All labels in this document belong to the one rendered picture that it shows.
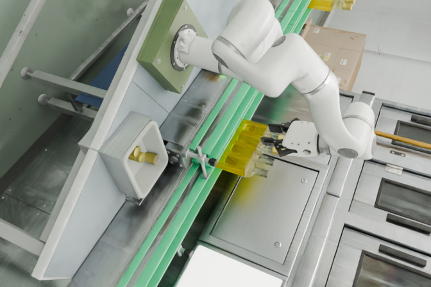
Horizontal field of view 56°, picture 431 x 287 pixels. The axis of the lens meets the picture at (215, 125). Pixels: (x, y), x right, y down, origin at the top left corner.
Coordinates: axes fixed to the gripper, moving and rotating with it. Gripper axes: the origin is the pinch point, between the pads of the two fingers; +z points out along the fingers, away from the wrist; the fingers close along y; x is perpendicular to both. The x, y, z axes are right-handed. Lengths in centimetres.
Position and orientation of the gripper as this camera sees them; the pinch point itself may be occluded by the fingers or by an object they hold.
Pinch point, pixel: (271, 134)
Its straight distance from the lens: 119.2
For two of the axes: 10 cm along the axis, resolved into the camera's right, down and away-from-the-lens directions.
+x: -3.4, -7.1, -6.2
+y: 4.4, -7.0, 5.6
